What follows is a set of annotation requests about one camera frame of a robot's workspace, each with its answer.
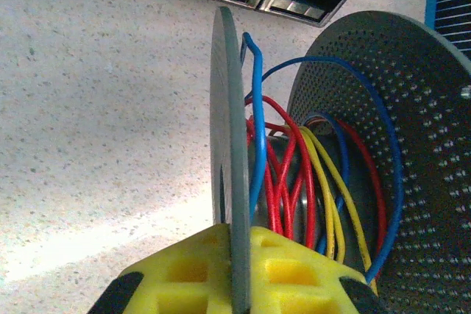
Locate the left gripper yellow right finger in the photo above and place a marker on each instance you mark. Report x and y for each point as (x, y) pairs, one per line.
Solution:
(294, 281)

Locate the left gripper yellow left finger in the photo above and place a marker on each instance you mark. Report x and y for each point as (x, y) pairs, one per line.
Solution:
(184, 273)

